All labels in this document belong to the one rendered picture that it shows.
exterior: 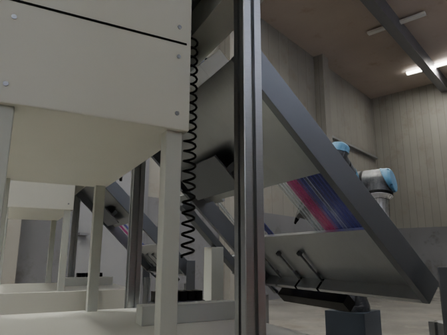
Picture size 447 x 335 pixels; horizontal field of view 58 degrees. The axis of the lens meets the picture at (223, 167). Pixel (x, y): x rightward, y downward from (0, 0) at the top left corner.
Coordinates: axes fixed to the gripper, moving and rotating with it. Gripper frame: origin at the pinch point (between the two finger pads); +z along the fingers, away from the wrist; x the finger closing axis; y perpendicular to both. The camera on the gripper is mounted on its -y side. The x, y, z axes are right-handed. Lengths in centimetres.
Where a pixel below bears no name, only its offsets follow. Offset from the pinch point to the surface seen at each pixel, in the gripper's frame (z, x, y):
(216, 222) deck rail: 12.6, 18.9, -21.8
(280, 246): 14.2, -3.0, -6.7
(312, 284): 20.4, -8.1, 6.7
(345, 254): 15.1, -29.3, -3.1
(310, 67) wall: -653, 615, 244
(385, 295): 21.6, -37.2, 6.4
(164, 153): 29, -48, -62
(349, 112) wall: -700, 693, 448
